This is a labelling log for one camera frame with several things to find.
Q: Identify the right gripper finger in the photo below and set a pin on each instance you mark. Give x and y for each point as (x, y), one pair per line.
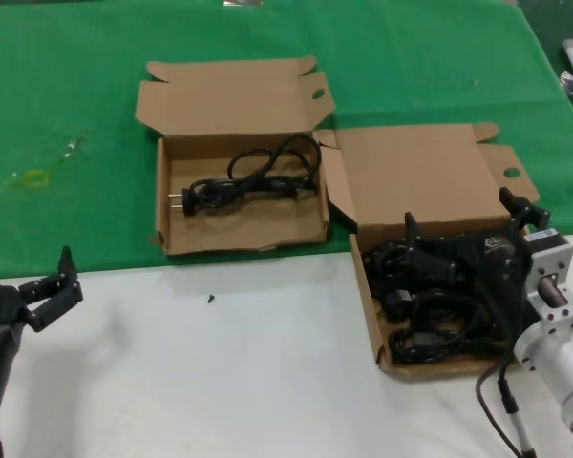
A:
(430, 248)
(530, 214)

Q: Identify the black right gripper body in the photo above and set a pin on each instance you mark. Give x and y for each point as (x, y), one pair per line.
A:
(496, 257)

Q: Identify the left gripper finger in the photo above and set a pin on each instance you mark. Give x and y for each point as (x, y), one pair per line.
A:
(57, 307)
(68, 267)

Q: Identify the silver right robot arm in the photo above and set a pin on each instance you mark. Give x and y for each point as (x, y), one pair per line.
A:
(558, 348)

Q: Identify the cardboard box with side hole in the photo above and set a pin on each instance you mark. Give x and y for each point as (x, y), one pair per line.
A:
(410, 162)

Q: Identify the cardboard box with small tear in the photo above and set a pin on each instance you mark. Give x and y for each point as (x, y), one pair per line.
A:
(239, 229)

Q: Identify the clear plastic scrap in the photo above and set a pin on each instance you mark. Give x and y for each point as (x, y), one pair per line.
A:
(69, 152)

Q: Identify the small clear plastic bag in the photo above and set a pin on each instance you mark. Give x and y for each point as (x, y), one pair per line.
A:
(567, 83)

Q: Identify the green tablecloth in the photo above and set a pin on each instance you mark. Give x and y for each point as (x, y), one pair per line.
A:
(76, 47)

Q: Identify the shiny metal object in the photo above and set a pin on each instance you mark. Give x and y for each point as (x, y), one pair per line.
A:
(241, 3)

